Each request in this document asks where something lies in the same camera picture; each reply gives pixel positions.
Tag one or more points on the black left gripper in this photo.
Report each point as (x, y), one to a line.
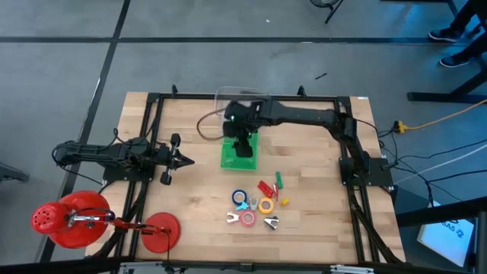
(167, 158)

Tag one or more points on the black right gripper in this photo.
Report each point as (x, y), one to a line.
(241, 118)

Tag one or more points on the clear plastic container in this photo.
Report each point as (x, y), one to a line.
(228, 95)

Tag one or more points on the blue tape roll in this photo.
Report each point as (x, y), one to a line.
(233, 197)

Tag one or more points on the red mini stapler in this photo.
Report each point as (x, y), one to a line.
(263, 191)
(267, 187)

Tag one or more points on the pink tape roll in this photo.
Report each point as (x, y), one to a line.
(242, 218)

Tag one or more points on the yellow tape roll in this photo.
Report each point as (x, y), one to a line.
(260, 206)

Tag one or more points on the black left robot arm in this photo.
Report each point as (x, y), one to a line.
(95, 152)

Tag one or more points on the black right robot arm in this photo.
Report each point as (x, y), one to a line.
(304, 114)

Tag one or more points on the green stapler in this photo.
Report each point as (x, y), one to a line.
(279, 180)

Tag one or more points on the red desk lamp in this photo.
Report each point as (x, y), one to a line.
(161, 232)

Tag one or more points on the small black stick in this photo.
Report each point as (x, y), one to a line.
(321, 76)

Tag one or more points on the black fan stand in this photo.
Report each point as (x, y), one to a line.
(331, 9)

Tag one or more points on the dark grey stand foot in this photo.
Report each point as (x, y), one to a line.
(13, 173)

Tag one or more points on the black desk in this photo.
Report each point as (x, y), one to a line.
(437, 97)

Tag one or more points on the black metal beam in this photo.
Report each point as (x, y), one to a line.
(437, 215)

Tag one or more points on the person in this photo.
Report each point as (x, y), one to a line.
(445, 35)

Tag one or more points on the white printed sign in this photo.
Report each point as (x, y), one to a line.
(445, 236)

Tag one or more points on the black aluminium table frame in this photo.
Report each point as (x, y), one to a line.
(247, 96)

